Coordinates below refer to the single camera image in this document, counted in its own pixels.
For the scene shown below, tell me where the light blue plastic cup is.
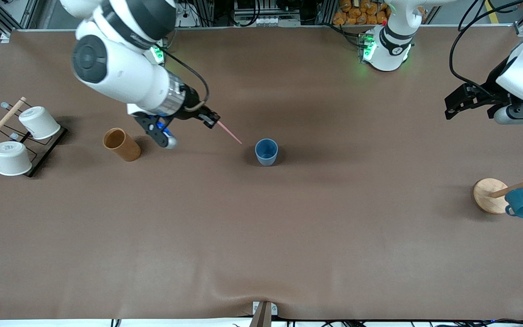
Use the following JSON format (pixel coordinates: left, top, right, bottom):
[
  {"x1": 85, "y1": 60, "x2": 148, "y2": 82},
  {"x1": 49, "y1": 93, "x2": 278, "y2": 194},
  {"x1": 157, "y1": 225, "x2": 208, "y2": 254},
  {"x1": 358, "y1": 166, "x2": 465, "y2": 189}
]
[{"x1": 255, "y1": 139, "x2": 279, "y2": 166}]

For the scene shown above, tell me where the bamboo cylinder cup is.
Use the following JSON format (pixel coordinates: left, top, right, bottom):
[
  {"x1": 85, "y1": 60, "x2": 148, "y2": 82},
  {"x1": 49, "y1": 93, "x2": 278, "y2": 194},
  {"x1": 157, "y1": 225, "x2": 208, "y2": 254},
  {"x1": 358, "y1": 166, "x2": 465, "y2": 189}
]
[{"x1": 103, "y1": 128, "x2": 142, "y2": 162}]

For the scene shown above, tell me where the white plastic cup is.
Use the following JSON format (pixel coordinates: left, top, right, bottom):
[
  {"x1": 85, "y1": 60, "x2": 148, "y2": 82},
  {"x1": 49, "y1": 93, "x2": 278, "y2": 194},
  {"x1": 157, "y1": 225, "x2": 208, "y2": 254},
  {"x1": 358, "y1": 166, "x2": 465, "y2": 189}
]
[
  {"x1": 19, "y1": 106, "x2": 61, "y2": 139},
  {"x1": 0, "y1": 141, "x2": 32, "y2": 176}
]

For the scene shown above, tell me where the wooden mug tree stand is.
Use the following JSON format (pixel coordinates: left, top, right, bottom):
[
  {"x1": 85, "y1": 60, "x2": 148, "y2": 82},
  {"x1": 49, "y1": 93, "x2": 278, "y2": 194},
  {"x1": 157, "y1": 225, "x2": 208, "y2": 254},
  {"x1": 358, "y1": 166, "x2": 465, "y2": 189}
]
[{"x1": 474, "y1": 163, "x2": 523, "y2": 214}]

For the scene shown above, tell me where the white power strip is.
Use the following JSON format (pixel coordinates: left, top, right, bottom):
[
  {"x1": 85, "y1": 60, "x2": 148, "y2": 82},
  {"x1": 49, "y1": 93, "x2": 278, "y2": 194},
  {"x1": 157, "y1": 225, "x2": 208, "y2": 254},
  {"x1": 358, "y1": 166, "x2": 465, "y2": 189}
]
[{"x1": 237, "y1": 16, "x2": 301, "y2": 27}]

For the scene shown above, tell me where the brown table cloth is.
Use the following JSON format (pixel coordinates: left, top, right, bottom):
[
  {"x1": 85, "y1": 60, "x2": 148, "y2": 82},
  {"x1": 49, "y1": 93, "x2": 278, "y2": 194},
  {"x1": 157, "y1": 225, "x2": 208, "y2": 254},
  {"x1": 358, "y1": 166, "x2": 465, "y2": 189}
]
[{"x1": 0, "y1": 26, "x2": 523, "y2": 321}]

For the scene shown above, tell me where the bag of orange snacks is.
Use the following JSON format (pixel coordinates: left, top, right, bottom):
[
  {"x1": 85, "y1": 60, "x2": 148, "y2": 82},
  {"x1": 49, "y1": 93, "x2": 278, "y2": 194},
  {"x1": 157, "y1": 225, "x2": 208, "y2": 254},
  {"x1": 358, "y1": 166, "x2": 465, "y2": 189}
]
[{"x1": 333, "y1": 0, "x2": 391, "y2": 25}]

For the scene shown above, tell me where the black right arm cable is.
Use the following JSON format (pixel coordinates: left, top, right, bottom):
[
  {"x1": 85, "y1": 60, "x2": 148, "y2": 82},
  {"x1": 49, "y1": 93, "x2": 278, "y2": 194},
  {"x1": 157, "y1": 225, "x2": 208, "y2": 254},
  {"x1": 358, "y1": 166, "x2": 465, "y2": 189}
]
[{"x1": 164, "y1": 48, "x2": 210, "y2": 112}]

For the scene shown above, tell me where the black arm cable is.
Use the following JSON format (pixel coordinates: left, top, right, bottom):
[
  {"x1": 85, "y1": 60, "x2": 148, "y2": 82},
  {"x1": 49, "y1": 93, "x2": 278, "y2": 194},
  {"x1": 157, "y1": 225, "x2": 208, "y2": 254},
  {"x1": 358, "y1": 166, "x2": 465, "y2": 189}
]
[
  {"x1": 449, "y1": 0, "x2": 523, "y2": 91},
  {"x1": 164, "y1": 48, "x2": 210, "y2": 112}
]

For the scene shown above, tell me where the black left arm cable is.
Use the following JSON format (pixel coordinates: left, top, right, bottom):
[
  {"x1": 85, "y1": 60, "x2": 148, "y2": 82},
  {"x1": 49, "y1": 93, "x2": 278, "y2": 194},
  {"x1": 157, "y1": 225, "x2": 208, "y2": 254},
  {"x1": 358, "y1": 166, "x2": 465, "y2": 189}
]
[{"x1": 449, "y1": 0, "x2": 523, "y2": 91}]

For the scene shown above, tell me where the black wire cup rack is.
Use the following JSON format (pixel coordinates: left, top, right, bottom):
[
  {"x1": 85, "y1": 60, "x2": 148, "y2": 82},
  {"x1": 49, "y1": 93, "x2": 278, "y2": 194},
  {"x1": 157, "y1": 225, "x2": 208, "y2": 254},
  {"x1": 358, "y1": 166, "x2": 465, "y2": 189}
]
[{"x1": 0, "y1": 97, "x2": 68, "y2": 178}]

